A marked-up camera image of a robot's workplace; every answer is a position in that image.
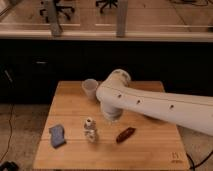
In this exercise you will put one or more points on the small white patterned bottle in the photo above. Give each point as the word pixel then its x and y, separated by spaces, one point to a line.
pixel 90 130

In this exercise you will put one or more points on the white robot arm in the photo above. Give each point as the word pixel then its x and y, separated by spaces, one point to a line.
pixel 190 111

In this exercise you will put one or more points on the translucent plastic cup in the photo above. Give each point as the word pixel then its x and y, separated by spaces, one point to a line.
pixel 89 87

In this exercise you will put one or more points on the brown chocolate bar wrapper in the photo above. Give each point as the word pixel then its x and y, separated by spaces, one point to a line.
pixel 125 135

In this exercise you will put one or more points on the black office chair right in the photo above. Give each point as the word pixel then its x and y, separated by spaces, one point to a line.
pixel 110 3

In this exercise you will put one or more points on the black office chair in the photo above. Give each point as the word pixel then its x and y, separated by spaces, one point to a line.
pixel 59 8
pixel 110 3

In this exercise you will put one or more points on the black office chair left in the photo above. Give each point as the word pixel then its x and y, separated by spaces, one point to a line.
pixel 59 8

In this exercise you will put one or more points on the grey metal post left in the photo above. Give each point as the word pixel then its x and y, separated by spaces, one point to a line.
pixel 55 27

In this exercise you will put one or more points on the grey metal post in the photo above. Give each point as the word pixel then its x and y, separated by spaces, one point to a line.
pixel 55 27
pixel 121 17

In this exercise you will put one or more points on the grey metal post right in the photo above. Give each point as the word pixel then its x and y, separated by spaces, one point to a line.
pixel 121 17

